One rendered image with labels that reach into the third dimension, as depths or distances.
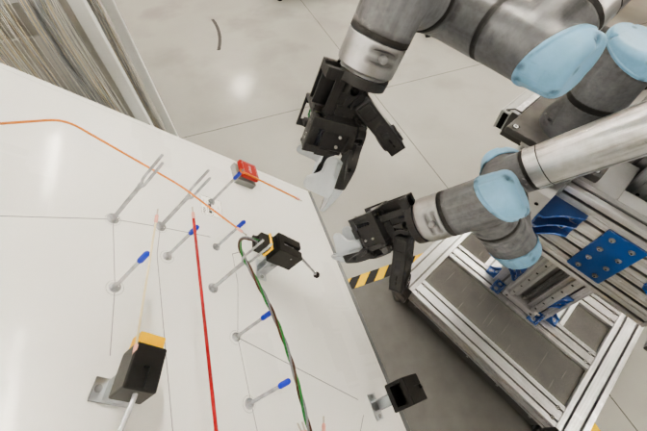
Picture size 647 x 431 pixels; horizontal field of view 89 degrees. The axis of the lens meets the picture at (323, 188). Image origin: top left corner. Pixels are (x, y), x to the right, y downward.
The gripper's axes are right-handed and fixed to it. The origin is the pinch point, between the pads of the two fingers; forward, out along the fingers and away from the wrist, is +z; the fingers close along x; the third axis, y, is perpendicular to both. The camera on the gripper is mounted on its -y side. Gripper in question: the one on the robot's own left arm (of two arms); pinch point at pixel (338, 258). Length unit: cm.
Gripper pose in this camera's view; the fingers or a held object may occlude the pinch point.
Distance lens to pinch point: 69.4
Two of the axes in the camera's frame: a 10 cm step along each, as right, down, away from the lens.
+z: -7.2, 3.4, 6.0
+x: -5.4, 2.6, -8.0
